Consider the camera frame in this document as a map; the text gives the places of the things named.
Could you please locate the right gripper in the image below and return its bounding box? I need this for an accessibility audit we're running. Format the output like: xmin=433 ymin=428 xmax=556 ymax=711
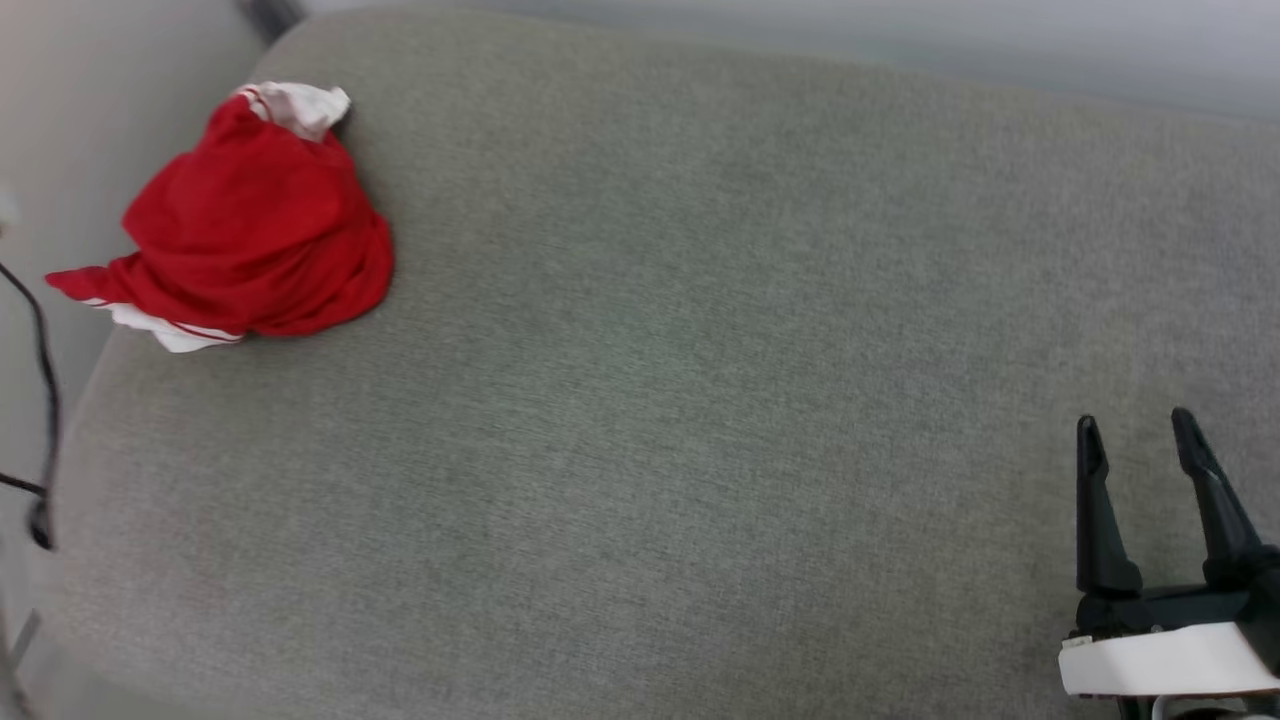
xmin=1058 ymin=407 xmax=1280 ymax=698

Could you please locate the red basketball jersey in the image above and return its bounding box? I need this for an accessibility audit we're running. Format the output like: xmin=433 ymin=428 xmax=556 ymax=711
xmin=45 ymin=80 xmax=396 ymax=354

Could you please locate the grey fabric sofa cushion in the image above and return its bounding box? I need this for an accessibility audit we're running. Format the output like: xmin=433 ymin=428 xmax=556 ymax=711
xmin=30 ymin=5 xmax=1280 ymax=720

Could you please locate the grey metal bar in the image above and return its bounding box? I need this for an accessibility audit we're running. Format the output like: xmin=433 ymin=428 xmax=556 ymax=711
xmin=238 ymin=0 xmax=306 ymax=43

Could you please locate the thin black cable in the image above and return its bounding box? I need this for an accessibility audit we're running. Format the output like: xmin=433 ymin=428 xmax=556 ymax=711
xmin=0 ymin=262 xmax=61 ymax=551

